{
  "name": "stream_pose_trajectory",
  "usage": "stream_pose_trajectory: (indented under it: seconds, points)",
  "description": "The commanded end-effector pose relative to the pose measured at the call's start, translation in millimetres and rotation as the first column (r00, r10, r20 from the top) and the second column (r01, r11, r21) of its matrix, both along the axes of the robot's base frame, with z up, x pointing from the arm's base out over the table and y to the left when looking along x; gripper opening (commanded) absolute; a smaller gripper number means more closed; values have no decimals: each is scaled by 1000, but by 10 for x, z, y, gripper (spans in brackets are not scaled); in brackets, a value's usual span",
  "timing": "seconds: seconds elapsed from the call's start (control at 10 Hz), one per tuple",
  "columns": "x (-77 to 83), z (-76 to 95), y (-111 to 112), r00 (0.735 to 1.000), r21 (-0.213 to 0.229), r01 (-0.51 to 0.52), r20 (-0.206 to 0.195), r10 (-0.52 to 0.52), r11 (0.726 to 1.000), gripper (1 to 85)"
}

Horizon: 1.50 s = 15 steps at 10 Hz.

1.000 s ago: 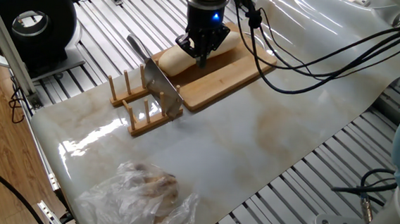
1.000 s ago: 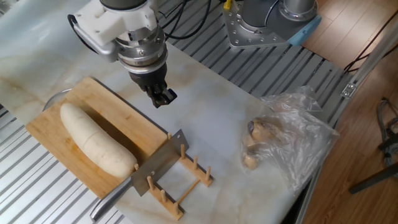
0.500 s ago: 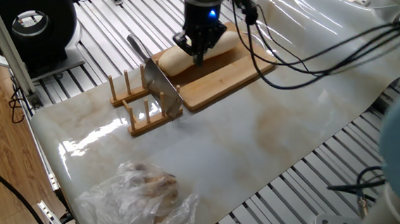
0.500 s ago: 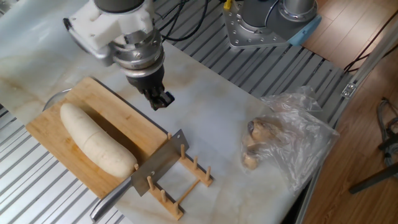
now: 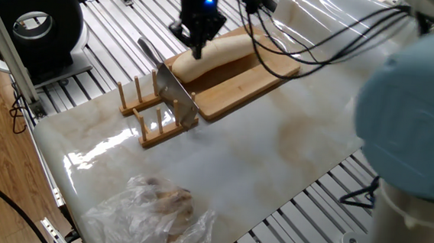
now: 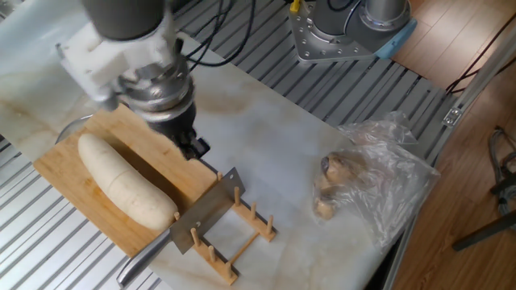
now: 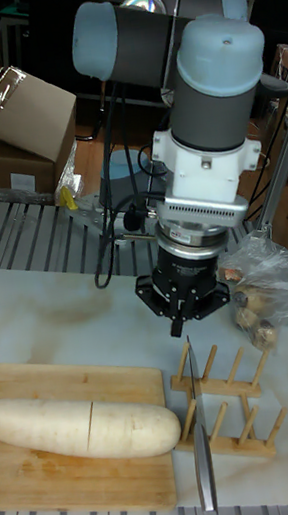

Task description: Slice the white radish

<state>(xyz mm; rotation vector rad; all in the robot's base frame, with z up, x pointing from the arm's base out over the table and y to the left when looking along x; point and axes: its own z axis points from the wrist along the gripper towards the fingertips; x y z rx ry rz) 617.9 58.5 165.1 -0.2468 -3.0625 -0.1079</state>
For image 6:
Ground pale brown mushroom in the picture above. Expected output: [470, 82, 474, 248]
[314, 199, 336, 222]

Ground black furniture leg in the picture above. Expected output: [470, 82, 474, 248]
[451, 209, 516, 253]

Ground marble pattern table mat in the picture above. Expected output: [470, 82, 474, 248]
[0, 0, 404, 290]

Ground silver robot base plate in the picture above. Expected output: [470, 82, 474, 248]
[288, 2, 378, 64]

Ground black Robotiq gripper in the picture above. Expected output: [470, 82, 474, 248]
[151, 102, 211, 160]

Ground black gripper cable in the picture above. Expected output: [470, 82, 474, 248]
[185, 0, 257, 73]

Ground steel cleaver knife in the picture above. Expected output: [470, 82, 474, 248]
[116, 167, 246, 289]

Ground wooden cutting board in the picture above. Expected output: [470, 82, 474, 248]
[33, 103, 218, 259]

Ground aluminium frame post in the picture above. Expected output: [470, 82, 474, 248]
[422, 23, 516, 166]

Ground brown mushroom with dark cap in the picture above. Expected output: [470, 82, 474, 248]
[320, 152, 356, 186]

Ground thin black floor cable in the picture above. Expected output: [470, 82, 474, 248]
[445, 11, 516, 96]

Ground wooden peg rack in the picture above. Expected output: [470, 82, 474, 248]
[173, 171, 278, 286]

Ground clear plastic bag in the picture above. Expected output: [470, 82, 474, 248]
[312, 110, 441, 251]

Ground white radish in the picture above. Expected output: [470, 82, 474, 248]
[77, 133, 179, 232]

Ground grey cable bundle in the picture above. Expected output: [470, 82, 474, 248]
[487, 126, 516, 218]

